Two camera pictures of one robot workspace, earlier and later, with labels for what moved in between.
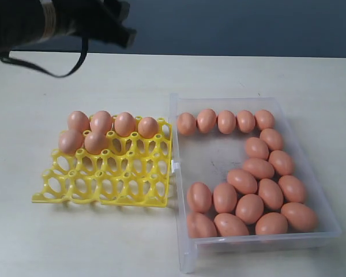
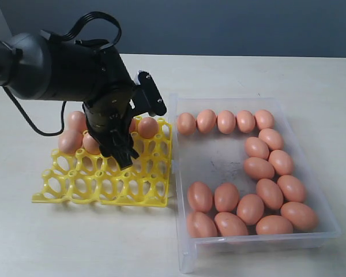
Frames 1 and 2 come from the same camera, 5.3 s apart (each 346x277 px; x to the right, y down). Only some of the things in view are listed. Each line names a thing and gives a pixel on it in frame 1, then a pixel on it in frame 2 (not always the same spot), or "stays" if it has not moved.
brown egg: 259,168 stays
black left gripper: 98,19 -> 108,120
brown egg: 199,197 stays
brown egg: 242,180 -> 112,164
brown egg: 70,141 stays
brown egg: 79,120 stays
